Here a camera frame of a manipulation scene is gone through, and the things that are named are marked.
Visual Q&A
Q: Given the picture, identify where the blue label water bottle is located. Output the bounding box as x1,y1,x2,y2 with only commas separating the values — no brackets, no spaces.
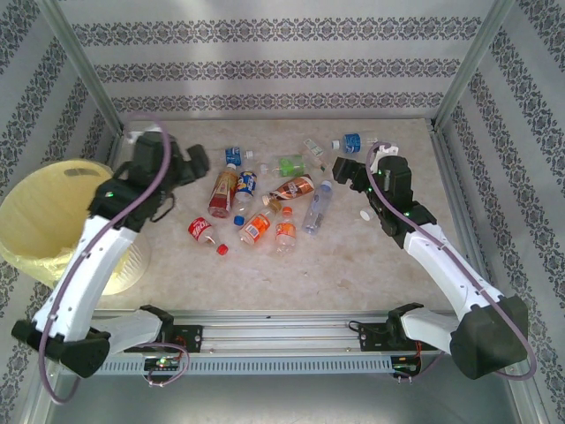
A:
223,147,256,167
331,131,377,154

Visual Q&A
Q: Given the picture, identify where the right circuit board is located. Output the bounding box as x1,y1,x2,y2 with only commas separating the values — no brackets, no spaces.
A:
391,358,421,379

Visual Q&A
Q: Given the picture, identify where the grey slotted cable duct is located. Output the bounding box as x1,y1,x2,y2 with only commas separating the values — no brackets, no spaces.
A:
99,355,425,375

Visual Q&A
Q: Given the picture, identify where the black left mount plate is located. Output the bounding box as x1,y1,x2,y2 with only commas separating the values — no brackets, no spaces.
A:
169,324,204,354

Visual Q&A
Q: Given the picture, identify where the red gold tea bottle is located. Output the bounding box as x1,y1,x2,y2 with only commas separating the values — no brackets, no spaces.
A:
207,163,240,220

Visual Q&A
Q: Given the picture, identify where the black mount plate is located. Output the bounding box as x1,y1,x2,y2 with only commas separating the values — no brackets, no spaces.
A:
358,324,441,353
169,324,204,354

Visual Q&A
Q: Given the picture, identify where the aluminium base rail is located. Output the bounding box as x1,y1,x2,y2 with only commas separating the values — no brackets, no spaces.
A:
94,308,456,354

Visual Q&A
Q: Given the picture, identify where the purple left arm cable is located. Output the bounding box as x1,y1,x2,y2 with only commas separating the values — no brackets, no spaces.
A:
38,113,192,405

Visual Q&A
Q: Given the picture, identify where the green white label bottle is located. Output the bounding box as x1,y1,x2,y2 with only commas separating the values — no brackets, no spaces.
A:
302,137,332,173

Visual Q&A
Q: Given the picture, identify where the pale blue water bottle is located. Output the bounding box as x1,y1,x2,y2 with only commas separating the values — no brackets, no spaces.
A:
301,178,334,237

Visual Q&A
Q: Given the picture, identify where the black right mount plate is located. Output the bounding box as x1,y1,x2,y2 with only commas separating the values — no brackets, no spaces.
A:
358,324,441,353

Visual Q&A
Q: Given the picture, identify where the green label clear bottle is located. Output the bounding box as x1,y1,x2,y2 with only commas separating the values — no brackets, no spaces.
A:
260,153,308,178

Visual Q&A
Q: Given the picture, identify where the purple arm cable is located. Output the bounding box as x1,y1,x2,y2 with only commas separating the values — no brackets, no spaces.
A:
38,113,192,405
365,140,539,381

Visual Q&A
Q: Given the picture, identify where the yellow lined waste bin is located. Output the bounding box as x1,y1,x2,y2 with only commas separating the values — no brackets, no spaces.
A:
0,157,154,297

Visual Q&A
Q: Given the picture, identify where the red coca cola bottle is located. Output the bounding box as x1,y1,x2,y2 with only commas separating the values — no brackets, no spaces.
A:
187,216,230,258

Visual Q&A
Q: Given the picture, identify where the orange bottle brown cap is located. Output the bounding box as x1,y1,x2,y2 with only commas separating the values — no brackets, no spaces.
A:
238,199,283,246

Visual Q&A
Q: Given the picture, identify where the aluminium frame post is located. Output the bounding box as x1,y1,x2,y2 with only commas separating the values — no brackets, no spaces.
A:
41,0,127,133
434,0,516,132

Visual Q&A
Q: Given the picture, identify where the brown cola bottle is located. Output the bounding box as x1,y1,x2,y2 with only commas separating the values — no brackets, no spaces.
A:
262,174,316,205

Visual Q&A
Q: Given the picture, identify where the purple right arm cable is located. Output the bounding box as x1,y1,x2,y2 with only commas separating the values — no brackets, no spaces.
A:
365,140,539,381

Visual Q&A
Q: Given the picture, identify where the circuit board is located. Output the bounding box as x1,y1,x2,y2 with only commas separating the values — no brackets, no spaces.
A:
391,358,421,379
144,356,181,372

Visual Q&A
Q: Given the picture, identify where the blue pepsi bottle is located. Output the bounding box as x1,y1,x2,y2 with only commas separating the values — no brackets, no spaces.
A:
232,170,259,226

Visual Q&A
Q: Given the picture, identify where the left circuit board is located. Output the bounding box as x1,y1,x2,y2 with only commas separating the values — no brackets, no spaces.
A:
144,356,181,372

